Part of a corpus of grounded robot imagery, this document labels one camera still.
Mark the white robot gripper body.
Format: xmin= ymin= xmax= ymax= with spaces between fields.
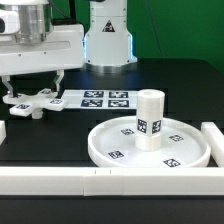
xmin=0 ymin=24 xmax=85 ymax=76

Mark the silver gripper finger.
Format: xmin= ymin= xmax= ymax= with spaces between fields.
xmin=1 ymin=76 xmax=18 ymax=98
xmin=53 ymin=70 xmax=64 ymax=92

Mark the white cross-shaped table base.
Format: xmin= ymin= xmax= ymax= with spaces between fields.
xmin=3 ymin=88 xmax=68 ymax=119

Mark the white round table top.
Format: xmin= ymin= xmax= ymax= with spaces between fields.
xmin=88 ymin=116 xmax=211 ymax=168

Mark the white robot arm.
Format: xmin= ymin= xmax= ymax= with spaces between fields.
xmin=0 ymin=0 xmax=137 ymax=98

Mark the white marker plate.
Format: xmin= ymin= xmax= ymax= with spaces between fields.
xmin=62 ymin=90 xmax=137 ymax=109

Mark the white left fence bar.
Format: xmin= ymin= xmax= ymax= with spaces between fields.
xmin=0 ymin=120 xmax=6 ymax=145

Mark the white fence bar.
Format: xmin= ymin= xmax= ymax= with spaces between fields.
xmin=0 ymin=167 xmax=224 ymax=196
xmin=201 ymin=122 xmax=224 ymax=168
xmin=0 ymin=120 xmax=6 ymax=145

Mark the white front fence bar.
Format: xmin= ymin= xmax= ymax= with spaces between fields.
xmin=0 ymin=167 xmax=224 ymax=196

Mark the white right fence bar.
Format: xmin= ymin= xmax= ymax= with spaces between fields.
xmin=201 ymin=122 xmax=224 ymax=168

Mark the black vertical cable connector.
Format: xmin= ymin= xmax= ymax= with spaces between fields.
xmin=69 ymin=0 xmax=77 ymax=24

